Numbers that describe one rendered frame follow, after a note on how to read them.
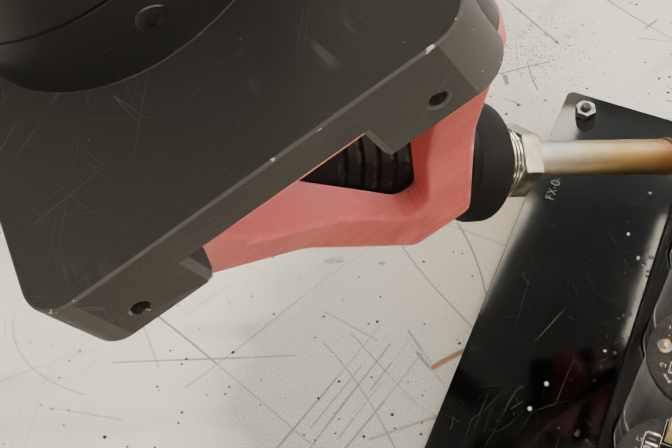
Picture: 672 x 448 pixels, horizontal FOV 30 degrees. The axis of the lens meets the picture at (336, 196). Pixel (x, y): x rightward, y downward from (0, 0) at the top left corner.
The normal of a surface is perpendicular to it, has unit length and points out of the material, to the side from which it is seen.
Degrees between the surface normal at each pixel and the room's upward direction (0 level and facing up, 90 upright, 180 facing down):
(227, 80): 30
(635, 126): 0
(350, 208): 39
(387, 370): 0
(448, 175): 99
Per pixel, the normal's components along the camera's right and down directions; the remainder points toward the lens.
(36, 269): -0.46, -0.36
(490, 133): -0.13, -0.38
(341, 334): 0.00, -0.59
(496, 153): -0.07, -0.08
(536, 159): 0.52, -0.19
